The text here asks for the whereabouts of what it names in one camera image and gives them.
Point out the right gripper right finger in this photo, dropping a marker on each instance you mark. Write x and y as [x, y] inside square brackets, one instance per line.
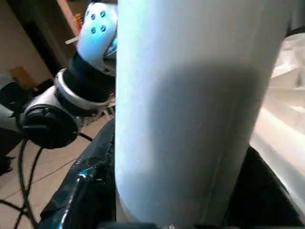
[259, 195]

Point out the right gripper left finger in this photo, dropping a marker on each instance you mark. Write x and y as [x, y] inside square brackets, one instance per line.
[90, 190]

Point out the white plastic table leg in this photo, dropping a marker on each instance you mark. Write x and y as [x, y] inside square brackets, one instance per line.
[190, 107]

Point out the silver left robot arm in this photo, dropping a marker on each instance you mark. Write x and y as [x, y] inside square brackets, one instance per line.
[93, 43]

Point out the yellow red snack can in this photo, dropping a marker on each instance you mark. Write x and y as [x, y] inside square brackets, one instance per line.
[79, 19]

